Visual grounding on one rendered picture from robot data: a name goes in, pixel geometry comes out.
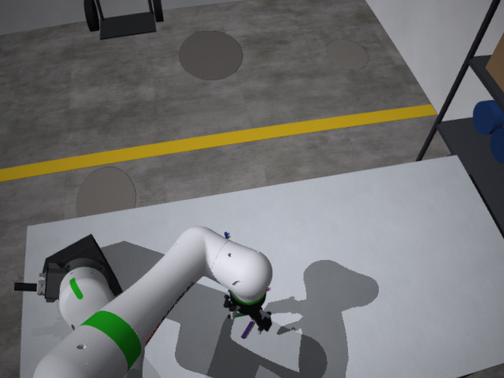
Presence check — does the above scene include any purple rod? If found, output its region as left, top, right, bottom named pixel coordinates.
left=241, top=321, right=254, bottom=339

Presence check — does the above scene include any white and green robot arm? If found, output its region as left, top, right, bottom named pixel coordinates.
left=14, top=226, right=272, bottom=378

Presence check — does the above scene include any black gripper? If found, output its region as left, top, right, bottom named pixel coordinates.
left=224, top=290, right=272, bottom=335

